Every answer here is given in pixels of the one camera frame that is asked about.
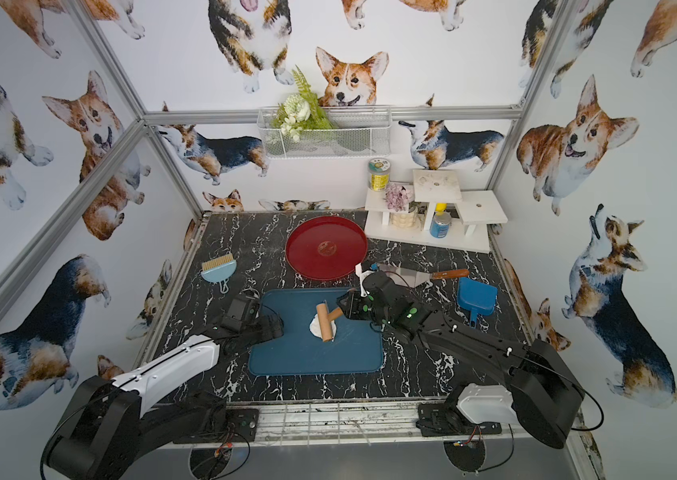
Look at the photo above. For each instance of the white dough piece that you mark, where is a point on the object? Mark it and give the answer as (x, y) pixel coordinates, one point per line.
(315, 327)

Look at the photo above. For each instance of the blue dustpan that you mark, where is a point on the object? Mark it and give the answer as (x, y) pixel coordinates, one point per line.
(478, 298)

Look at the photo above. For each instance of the artificial green white plant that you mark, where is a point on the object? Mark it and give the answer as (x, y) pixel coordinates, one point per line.
(301, 112)

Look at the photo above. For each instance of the metal scraper wooden handle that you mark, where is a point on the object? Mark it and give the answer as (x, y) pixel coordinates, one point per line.
(413, 278)

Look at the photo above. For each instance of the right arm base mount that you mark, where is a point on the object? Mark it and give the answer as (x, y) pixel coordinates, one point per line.
(439, 420)

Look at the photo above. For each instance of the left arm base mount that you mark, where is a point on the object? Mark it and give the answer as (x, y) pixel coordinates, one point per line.
(236, 423)

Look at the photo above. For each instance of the white wire wall basket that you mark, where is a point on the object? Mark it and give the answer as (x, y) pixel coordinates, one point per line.
(357, 132)

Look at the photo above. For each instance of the yellow green can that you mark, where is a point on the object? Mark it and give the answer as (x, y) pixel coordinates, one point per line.
(379, 173)

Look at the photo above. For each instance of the blue rectangular tray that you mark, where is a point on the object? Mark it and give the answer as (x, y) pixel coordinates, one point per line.
(356, 348)

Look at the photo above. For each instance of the purple flower pot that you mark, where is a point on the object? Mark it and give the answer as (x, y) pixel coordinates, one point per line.
(400, 200)

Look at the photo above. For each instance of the round red tray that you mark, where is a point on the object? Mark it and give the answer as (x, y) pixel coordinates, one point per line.
(326, 248)

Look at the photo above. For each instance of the blue bottle yellow cap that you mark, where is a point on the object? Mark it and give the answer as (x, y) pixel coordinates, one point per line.
(442, 221)

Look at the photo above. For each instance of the wooden dough roller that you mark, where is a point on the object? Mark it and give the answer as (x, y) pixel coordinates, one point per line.
(326, 317)

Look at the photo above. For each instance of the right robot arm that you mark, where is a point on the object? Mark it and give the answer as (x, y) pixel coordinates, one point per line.
(534, 386)

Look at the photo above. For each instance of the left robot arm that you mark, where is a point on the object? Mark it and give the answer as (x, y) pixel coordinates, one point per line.
(111, 423)

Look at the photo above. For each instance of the white tiered shelf stand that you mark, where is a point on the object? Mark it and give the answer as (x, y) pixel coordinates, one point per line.
(454, 219)

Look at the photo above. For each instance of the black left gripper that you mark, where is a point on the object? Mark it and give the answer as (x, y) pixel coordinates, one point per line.
(236, 309)

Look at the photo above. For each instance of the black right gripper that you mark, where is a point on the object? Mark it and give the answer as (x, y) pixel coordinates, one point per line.
(360, 303)

